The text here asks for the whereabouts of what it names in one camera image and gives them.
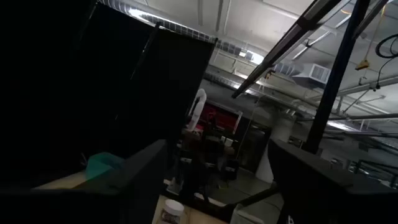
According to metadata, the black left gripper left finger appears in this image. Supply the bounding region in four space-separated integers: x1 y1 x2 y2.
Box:
0 139 169 224

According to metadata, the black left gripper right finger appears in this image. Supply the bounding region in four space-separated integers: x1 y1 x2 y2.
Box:
269 138 398 224

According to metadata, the white-lid spice jar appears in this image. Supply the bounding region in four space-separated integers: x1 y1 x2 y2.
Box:
159 198 185 224

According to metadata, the teal translucent plastic bin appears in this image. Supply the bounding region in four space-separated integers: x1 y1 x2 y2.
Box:
85 151 126 182

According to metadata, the white column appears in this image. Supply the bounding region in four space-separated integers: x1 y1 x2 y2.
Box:
255 114 297 184

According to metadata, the pale grey container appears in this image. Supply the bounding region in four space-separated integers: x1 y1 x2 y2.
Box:
229 203 266 224

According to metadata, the black curtain partition panel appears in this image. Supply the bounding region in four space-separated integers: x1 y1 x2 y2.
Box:
130 28 216 149
0 0 158 190

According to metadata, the white ceiling ventilation unit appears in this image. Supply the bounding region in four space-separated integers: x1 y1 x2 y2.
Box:
291 63 331 90

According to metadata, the red framed panel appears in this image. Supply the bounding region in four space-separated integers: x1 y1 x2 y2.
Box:
198 101 244 135

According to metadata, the yellow hanging tag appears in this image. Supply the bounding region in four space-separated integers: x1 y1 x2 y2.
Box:
354 58 371 72

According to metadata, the dark blue frame post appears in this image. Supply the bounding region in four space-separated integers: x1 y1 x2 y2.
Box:
302 0 371 155

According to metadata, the black hanging cable loop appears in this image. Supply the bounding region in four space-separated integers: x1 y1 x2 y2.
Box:
374 32 398 91

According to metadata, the overhead frame bar with lights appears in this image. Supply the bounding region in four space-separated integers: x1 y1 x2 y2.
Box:
231 0 343 99

